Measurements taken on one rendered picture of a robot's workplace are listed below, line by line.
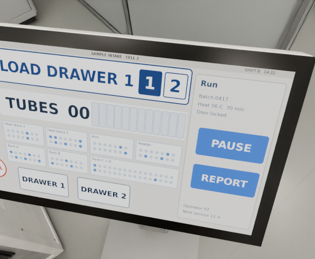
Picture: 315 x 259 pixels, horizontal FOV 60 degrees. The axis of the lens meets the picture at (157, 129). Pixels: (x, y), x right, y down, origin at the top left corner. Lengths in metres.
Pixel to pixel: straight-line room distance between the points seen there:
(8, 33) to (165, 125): 0.26
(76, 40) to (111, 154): 0.18
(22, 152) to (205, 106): 0.32
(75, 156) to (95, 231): 1.08
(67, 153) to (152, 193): 0.16
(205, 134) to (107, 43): 0.19
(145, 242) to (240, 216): 0.99
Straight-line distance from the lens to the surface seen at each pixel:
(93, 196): 0.50
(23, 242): 1.13
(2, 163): 0.56
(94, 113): 0.43
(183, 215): 0.48
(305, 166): 1.73
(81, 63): 0.42
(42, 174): 0.52
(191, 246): 1.44
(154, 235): 1.44
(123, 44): 0.39
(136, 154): 0.44
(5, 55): 0.48
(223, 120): 0.40
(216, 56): 0.38
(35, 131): 0.49
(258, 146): 0.42
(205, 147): 0.41
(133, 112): 0.41
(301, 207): 1.64
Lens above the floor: 1.46
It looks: 62 degrees down
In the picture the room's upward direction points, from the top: 6 degrees counter-clockwise
